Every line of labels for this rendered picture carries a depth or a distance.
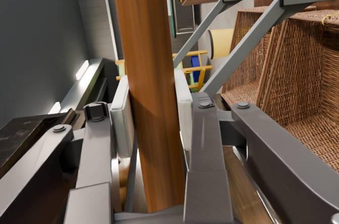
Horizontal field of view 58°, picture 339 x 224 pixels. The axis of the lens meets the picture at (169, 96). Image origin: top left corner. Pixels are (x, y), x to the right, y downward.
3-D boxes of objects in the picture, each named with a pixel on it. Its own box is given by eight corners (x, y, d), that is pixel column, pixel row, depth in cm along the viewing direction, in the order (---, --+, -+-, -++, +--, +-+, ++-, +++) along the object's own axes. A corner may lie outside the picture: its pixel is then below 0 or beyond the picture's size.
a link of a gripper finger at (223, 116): (196, 125, 15) (259, 118, 15) (187, 92, 19) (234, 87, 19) (199, 153, 15) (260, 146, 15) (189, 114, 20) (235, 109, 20)
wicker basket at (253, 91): (315, 126, 126) (248, 134, 126) (266, 90, 180) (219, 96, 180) (318, 4, 112) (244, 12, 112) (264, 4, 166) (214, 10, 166)
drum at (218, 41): (250, 50, 392) (206, 55, 390) (250, 22, 378) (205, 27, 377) (260, 57, 359) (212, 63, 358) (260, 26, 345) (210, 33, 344)
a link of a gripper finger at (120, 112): (131, 158, 17) (118, 160, 17) (137, 111, 23) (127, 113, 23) (123, 107, 16) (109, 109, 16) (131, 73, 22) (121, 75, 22)
